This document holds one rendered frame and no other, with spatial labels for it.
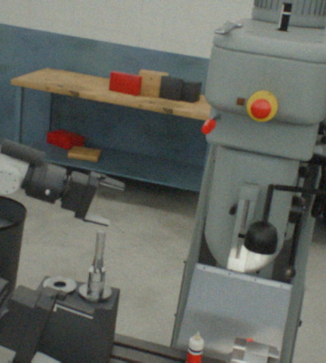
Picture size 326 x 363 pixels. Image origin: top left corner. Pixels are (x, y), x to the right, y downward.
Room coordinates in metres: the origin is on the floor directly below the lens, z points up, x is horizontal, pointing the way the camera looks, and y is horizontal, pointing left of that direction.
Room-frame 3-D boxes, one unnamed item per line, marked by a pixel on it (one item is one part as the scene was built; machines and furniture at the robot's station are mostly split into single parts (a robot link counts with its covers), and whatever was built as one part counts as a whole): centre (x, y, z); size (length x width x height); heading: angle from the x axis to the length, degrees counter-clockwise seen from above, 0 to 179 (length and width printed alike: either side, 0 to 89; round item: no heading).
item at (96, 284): (1.54, 0.15, 1.16); 0.05 x 0.05 x 0.06
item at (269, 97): (1.26, -0.18, 1.76); 0.06 x 0.02 x 0.06; 79
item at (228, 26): (1.35, -0.09, 1.89); 0.24 x 0.04 x 0.01; 169
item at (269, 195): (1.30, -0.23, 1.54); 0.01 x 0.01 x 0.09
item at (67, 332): (1.55, 0.20, 1.03); 0.22 x 0.12 x 0.20; 85
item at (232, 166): (1.49, -0.22, 1.47); 0.21 x 0.19 x 0.32; 79
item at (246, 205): (1.38, -0.20, 1.45); 0.04 x 0.04 x 0.21; 79
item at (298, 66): (1.50, -0.22, 1.81); 0.47 x 0.26 x 0.16; 169
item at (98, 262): (1.54, 0.15, 1.25); 0.03 x 0.03 x 0.11
